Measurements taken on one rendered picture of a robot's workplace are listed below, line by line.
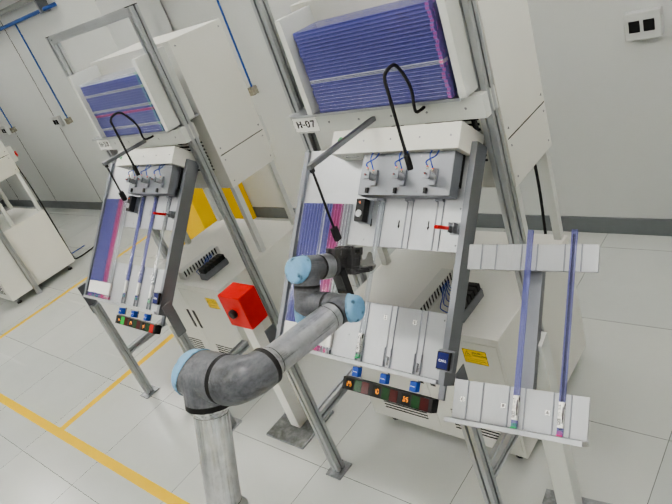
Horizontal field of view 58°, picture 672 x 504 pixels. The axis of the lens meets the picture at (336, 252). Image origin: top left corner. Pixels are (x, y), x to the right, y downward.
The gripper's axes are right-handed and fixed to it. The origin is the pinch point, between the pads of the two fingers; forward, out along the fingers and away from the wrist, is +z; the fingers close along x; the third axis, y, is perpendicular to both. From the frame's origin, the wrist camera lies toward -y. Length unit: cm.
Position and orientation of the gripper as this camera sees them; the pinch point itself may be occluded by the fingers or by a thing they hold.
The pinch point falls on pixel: (370, 267)
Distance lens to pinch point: 193.6
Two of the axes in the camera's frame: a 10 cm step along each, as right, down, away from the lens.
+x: -7.5, -0.7, 6.6
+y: 0.1, -10.0, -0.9
